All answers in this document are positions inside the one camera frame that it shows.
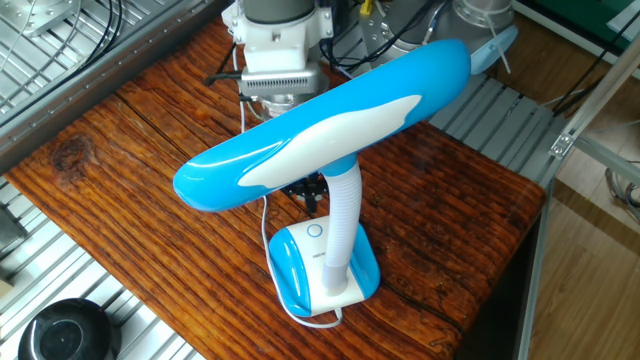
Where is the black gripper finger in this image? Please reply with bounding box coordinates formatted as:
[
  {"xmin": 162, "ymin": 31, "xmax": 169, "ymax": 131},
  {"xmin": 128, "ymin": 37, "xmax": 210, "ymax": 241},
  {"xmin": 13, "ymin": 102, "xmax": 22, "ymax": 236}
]
[
  {"xmin": 281, "ymin": 177, "xmax": 312, "ymax": 214},
  {"xmin": 307, "ymin": 172, "xmax": 327, "ymax": 214}
]

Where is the blue white desk lamp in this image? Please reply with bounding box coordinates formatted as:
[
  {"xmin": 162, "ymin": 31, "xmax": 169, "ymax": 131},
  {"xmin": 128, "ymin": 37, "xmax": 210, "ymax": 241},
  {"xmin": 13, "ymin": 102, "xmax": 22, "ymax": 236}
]
[{"xmin": 172, "ymin": 38, "xmax": 472, "ymax": 319}]

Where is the brown wooden board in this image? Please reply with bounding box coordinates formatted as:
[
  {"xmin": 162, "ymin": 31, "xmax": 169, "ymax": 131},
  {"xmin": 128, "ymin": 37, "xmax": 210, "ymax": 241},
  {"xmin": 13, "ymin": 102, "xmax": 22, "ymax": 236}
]
[{"xmin": 4, "ymin": 17, "xmax": 547, "ymax": 360}]

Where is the grey aluminium beam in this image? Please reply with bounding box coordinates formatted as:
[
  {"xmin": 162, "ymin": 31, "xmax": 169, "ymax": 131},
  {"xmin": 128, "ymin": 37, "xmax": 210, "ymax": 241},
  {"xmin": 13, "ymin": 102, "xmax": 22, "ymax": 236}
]
[{"xmin": 0, "ymin": 0, "xmax": 226, "ymax": 174}]

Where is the black round speaker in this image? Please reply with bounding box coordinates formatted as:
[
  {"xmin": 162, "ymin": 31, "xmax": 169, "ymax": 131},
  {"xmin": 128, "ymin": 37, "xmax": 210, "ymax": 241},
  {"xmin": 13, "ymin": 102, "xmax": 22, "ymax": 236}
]
[{"xmin": 17, "ymin": 298, "xmax": 123, "ymax": 360}]

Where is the silver plate with holes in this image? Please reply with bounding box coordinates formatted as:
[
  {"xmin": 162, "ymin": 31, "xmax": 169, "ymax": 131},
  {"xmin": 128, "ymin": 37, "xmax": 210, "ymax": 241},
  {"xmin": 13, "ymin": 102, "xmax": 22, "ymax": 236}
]
[{"xmin": 0, "ymin": 0, "xmax": 84, "ymax": 40}]

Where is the green board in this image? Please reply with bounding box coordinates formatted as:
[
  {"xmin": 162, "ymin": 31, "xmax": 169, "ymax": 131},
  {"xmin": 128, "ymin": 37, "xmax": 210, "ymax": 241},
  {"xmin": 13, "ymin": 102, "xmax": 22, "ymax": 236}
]
[{"xmin": 507, "ymin": 0, "xmax": 640, "ymax": 54}]

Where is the white lamp power cable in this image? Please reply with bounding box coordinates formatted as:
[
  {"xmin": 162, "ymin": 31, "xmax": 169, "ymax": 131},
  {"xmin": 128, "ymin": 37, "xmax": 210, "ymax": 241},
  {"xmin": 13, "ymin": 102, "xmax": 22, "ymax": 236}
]
[{"xmin": 259, "ymin": 195, "xmax": 344, "ymax": 330}]

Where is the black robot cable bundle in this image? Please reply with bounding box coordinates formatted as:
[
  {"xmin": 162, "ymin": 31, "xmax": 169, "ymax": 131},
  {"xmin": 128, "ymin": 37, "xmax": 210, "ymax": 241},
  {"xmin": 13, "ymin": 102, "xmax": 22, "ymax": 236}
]
[{"xmin": 319, "ymin": 0, "xmax": 451, "ymax": 70}]

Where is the black camera cable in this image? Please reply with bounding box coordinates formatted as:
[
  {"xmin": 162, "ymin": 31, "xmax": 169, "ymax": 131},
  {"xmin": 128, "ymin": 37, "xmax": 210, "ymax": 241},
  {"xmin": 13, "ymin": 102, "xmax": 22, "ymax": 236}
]
[{"xmin": 203, "ymin": 42, "xmax": 246, "ymax": 87}]

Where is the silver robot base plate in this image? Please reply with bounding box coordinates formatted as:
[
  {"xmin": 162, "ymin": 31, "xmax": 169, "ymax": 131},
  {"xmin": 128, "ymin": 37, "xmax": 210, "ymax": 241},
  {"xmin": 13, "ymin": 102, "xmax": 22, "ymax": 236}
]
[{"xmin": 357, "ymin": 0, "xmax": 451, "ymax": 69}]

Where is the grey table edge rail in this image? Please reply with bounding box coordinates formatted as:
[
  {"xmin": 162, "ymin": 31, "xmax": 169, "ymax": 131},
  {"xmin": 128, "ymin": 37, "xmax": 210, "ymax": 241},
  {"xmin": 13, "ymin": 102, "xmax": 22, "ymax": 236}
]
[{"xmin": 514, "ymin": 179, "xmax": 556, "ymax": 360}]

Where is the thin black cable pair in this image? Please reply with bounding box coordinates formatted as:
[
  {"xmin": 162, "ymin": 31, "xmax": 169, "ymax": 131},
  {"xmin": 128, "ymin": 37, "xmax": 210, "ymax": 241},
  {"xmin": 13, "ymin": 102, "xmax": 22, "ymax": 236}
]
[{"xmin": 0, "ymin": 0, "xmax": 124, "ymax": 129}]

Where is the aluminium frame rail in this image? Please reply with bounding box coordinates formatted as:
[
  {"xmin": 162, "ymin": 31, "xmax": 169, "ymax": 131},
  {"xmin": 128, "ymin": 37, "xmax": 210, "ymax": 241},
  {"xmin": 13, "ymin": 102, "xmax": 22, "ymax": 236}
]
[{"xmin": 572, "ymin": 135, "xmax": 640, "ymax": 184}]

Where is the aluminium frame post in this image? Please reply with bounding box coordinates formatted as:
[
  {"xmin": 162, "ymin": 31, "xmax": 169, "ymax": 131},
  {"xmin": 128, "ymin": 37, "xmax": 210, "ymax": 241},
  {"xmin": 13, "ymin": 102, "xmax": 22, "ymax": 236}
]
[{"xmin": 548, "ymin": 32, "xmax": 640, "ymax": 160}]

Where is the grey cable bundle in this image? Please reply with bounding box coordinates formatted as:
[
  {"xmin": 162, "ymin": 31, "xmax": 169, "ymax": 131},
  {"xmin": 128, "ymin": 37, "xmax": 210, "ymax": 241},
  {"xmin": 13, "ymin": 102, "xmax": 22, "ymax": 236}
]
[{"xmin": 603, "ymin": 167, "xmax": 640, "ymax": 224}]

